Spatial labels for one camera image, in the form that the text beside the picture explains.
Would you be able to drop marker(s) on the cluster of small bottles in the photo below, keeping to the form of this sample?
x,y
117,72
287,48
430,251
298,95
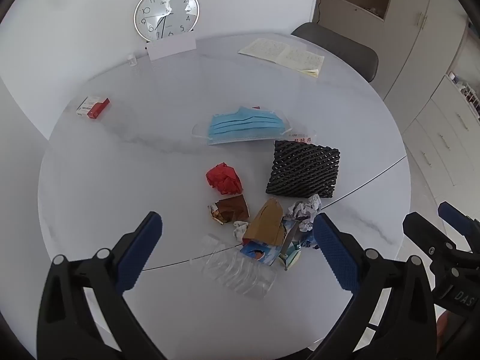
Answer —
x,y
467,93

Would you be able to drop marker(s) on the brown foil wrapper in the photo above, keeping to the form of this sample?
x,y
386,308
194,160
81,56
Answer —
x,y
232,208

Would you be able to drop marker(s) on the blue face mask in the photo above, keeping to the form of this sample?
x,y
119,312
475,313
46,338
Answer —
x,y
243,125

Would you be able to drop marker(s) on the open shelf niche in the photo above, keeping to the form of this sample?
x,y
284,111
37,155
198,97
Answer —
x,y
356,3

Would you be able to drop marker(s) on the small white crumpled paper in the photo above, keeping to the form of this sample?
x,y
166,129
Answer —
x,y
240,229

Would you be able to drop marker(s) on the black foam net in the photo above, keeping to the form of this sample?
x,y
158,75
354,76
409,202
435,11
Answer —
x,y
303,168

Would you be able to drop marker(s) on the blue printed carton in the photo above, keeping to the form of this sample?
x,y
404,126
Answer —
x,y
258,253

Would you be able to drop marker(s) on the clear plastic tray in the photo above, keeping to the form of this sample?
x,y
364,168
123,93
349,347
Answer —
x,y
240,273

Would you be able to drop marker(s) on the grey chair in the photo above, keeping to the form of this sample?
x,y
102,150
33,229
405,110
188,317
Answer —
x,y
345,50

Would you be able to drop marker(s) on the crumpled newspaper ball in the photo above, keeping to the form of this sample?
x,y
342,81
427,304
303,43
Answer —
x,y
303,210

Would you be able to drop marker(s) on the beige drawer cabinet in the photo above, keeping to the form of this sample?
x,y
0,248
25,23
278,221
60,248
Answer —
x,y
442,131

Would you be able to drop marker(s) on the open notebook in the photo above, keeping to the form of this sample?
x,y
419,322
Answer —
x,y
277,52

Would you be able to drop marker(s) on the small clear bottle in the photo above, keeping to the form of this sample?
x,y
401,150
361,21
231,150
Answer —
x,y
131,60

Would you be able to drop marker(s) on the round white wall clock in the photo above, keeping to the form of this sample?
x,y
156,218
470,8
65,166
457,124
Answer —
x,y
165,11

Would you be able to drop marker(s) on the brown paper bag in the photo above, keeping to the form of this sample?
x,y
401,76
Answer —
x,y
266,223

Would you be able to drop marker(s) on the red crumpled paper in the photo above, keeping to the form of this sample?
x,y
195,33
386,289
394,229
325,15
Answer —
x,y
224,178

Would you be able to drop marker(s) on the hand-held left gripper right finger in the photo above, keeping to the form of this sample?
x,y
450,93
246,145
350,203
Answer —
x,y
337,255

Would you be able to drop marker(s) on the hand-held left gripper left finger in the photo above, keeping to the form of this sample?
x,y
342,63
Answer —
x,y
138,255

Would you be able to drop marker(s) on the red and white box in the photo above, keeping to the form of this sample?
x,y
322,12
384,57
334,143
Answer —
x,y
93,108

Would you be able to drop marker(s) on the tall beige cabinet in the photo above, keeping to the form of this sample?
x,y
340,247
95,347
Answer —
x,y
420,45

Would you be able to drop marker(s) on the white paper card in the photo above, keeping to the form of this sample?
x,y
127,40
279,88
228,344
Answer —
x,y
170,48

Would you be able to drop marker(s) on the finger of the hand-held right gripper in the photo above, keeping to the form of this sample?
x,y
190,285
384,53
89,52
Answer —
x,y
423,232
461,225

